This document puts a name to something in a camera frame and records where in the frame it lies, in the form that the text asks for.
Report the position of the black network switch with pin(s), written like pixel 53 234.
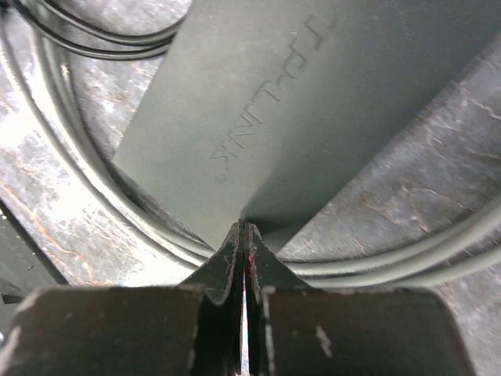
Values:
pixel 264 110

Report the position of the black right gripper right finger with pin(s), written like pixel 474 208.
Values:
pixel 261 269

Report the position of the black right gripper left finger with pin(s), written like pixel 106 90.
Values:
pixel 218 341

